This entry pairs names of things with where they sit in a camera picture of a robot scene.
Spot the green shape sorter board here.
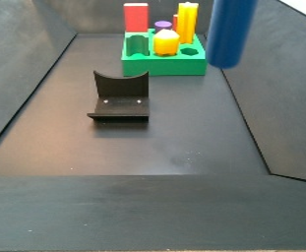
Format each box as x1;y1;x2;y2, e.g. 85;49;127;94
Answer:
121;29;206;76

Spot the dark blue oval peg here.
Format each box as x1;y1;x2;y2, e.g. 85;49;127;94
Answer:
206;0;258;69

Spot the yellow pentagon peg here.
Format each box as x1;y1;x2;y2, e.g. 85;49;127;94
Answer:
153;30;181;55

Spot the green arch peg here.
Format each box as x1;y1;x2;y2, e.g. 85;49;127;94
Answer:
125;34;150;56

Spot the red rounded block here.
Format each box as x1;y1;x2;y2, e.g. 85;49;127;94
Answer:
173;14;178;31

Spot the black curved peg holder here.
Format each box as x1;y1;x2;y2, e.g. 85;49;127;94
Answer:
87;71;150;120

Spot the yellow star peg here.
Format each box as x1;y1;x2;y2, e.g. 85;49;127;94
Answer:
177;2;198;43

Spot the purple cylinder peg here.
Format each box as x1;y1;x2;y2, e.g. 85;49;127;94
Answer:
154;21;173;32

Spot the tall red arch block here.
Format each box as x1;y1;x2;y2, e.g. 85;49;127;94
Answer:
123;3;149;32

